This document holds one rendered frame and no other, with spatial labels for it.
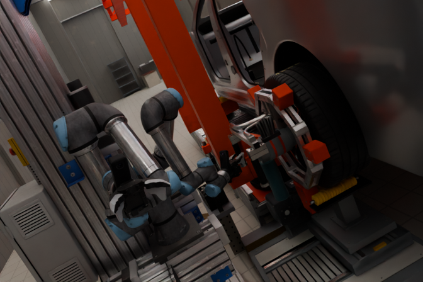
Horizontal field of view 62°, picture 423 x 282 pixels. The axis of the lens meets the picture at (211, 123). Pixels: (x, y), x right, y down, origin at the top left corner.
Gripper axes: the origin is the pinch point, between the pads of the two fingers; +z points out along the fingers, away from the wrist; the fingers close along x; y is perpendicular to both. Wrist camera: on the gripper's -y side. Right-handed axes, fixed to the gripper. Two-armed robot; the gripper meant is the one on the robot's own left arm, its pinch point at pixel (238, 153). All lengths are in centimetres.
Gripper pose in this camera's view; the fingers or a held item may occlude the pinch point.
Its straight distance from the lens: 201.7
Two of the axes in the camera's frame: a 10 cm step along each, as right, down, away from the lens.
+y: 4.1, 8.8, 2.4
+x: 7.8, -2.0, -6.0
